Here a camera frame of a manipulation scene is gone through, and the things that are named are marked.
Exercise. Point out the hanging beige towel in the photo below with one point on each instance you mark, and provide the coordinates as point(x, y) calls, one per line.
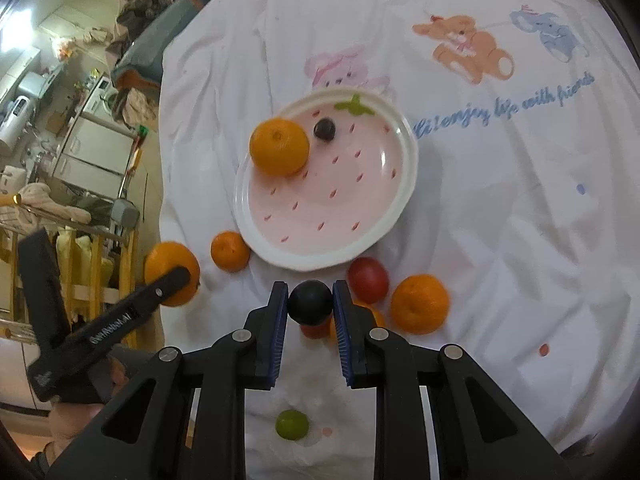
point(95, 35)

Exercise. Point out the hanging orange bag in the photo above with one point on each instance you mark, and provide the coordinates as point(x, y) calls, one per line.
point(62, 47)

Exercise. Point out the teal cushion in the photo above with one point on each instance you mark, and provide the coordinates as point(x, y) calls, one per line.
point(142, 55)

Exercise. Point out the green dustpan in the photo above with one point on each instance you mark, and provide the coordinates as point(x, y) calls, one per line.
point(142, 132)

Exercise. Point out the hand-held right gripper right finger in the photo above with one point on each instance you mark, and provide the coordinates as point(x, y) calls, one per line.
point(342, 340)

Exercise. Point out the small dark grape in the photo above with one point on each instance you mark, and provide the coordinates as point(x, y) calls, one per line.
point(325, 129)

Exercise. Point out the green plum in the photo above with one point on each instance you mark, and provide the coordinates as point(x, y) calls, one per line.
point(292, 425)

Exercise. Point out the white cartoon-print bedsheet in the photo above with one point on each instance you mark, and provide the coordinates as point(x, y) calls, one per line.
point(500, 210)

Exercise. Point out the beige plush cloth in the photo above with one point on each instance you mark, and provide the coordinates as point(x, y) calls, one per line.
point(35, 200)

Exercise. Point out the yellow wooden rack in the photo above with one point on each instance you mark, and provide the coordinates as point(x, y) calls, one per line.
point(75, 290)

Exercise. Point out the white washing machine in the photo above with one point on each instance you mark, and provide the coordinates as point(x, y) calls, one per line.
point(95, 94)

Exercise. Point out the white plate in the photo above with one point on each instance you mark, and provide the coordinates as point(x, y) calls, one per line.
point(340, 200)

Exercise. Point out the black plum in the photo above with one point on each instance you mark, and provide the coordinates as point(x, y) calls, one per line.
point(310, 302)

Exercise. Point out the large orange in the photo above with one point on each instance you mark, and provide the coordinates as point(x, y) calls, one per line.
point(279, 146)
point(167, 260)

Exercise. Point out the person's left hand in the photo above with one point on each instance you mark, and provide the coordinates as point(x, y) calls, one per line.
point(70, 425)

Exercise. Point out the red cherry tomato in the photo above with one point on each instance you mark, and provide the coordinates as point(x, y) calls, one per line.
point(368, 280)
point(314, 331)

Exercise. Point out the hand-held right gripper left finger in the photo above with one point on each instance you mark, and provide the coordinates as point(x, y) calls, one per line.
point(277, 332)

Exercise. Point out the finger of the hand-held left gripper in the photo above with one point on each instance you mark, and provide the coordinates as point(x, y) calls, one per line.
point(165, 289)

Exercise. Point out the white kitchen cabinets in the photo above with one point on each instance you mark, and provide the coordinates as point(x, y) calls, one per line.
point(92, 147)

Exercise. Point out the small mandarin orange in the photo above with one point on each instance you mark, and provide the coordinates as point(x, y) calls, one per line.
point(420, 304)
point(230, 251)
point(375, 317)

